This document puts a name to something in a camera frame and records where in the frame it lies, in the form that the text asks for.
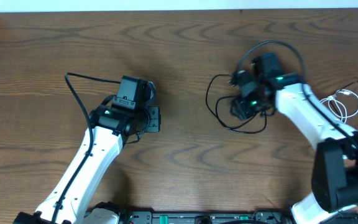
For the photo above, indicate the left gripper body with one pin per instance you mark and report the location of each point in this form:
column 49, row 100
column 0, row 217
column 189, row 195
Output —
column 153, row 119

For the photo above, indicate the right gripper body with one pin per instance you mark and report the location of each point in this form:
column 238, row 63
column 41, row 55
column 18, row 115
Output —
column 238, row 109

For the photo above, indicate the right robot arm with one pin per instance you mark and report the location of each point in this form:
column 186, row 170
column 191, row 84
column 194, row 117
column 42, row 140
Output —
column 334, row 179

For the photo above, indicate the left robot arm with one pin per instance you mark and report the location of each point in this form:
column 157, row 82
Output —
column 130, row 112

